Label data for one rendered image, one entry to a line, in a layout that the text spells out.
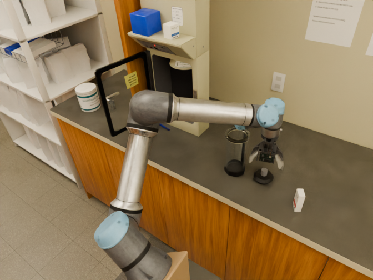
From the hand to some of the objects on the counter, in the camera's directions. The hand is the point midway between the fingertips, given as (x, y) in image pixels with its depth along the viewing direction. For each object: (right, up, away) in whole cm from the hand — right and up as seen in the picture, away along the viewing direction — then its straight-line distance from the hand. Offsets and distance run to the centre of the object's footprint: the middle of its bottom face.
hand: (265, 165), depth 135 cm
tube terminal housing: (-35, +26, +48) cm, 65 cm away
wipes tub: (-100, +34, +63) cm, 123 cm away
